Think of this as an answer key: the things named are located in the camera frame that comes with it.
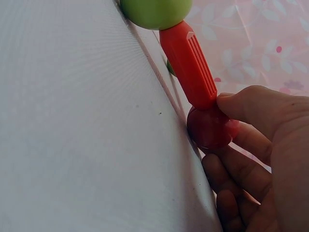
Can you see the person's right hand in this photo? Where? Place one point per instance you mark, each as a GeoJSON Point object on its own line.
{"type": "Point", "coordinates": [289, 154]}

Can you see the person's right thumb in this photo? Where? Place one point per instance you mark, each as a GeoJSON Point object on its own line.
{"type": "Point", "coordinates": [248, 106]}

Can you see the dark red ball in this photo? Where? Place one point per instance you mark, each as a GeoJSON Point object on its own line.
{"type": "Point", "coordinates": [208, 128]}

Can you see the red ridged stick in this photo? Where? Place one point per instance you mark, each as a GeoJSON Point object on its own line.
{"type": "Point", "coordinates": [188, 65]}

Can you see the dark green round piece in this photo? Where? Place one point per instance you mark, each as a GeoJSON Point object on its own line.
{"type": "Point", "coordinates": [170, 67]}

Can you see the light green ball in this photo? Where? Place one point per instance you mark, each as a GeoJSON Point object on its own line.
{"type": "Point", "coordinates": [155, 12]}

